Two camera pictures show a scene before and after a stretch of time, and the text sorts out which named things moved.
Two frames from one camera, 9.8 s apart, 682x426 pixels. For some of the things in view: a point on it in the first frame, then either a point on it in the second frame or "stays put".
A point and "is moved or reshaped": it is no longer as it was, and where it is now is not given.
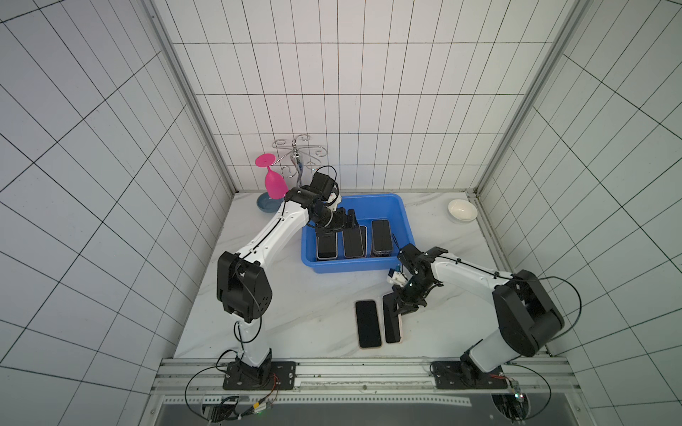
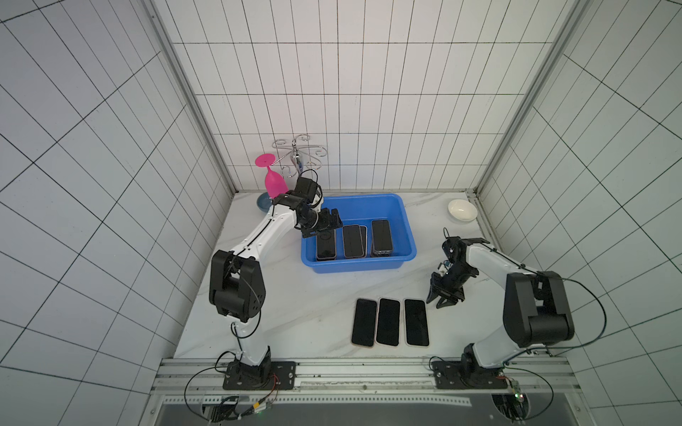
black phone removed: (392, 322) is moved or reshaped
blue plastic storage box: (368, 208) stays put
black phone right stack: (381, 239) stays put
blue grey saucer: (266, 204) stays put
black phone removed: (327, 246) to (416, 325)
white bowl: (463, 209) stays put
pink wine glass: (276, 186) stays put
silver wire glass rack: (299, 152) stays put
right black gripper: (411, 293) to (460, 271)
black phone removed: (368, 326) is moved or reshaped
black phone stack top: (352, 242) stays put
